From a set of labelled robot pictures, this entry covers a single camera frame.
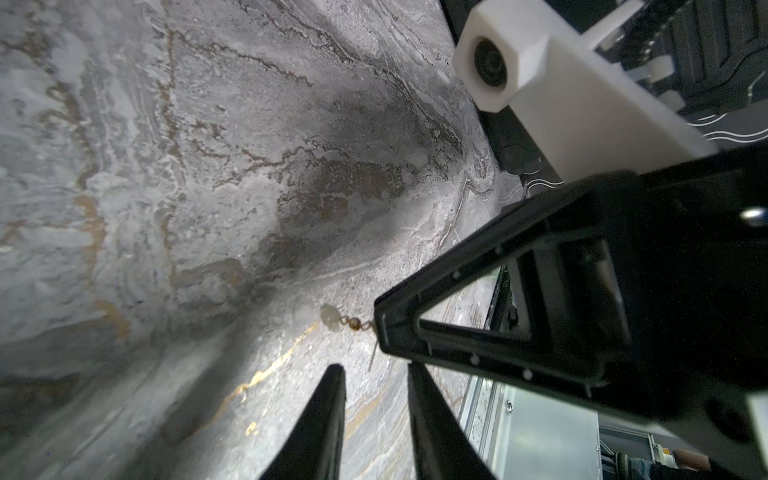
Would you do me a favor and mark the gold pearl earring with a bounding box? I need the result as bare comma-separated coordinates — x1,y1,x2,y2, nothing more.
320,303,379,372

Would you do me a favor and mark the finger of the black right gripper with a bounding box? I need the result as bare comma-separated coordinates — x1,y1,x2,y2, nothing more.
374,171,636,384

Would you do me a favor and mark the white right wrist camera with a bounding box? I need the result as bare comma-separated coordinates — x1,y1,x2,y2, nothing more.
453,1,718,182

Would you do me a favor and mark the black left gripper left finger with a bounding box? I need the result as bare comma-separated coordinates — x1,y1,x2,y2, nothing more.
261,364,346,479

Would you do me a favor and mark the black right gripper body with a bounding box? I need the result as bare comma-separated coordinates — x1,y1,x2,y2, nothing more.
515,143,768,475

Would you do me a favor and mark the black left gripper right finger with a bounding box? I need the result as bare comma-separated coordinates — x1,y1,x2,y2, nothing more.
408,362,495,479

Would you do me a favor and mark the black plastic tool case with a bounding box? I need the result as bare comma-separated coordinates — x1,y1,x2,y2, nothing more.
439,1,767,176

